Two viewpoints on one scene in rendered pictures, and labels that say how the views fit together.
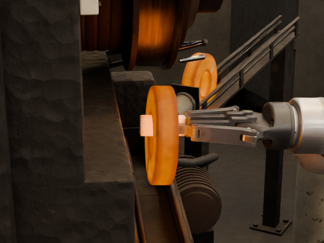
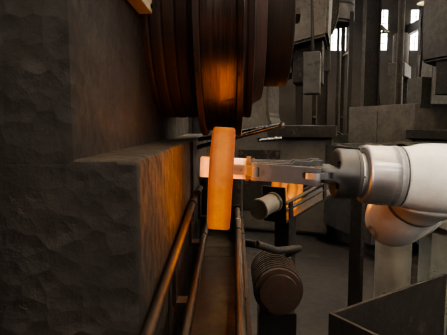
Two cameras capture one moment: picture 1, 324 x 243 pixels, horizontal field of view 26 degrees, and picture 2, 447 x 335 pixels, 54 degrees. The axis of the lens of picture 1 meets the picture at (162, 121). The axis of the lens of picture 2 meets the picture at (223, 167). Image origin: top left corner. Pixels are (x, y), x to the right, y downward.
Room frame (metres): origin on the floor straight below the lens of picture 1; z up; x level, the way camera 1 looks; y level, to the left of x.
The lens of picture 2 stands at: (0.38, -0.10, 0.90)
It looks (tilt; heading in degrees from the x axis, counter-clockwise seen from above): 6 degrees down; 9
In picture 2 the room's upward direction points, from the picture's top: straight up
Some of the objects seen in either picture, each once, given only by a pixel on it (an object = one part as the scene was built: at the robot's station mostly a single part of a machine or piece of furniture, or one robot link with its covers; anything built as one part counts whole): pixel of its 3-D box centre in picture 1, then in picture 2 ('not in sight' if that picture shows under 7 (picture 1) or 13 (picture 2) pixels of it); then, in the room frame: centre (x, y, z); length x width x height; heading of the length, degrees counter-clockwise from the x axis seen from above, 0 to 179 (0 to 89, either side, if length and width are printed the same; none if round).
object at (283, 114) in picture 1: (261, 125); (328, 173); (1.04, -0.16, 0.83); 0.09 x 0.08 x 0.07; 98
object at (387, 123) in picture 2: not in sight; (394, 154); (5.52, -1.28, 0.55); 1.10 x 0.53 x 1.10; 27
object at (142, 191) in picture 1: (143, 176); (222, 244); (1.24, 0.03, 0.66); 0.19 x 0.07 x 0.01; 7
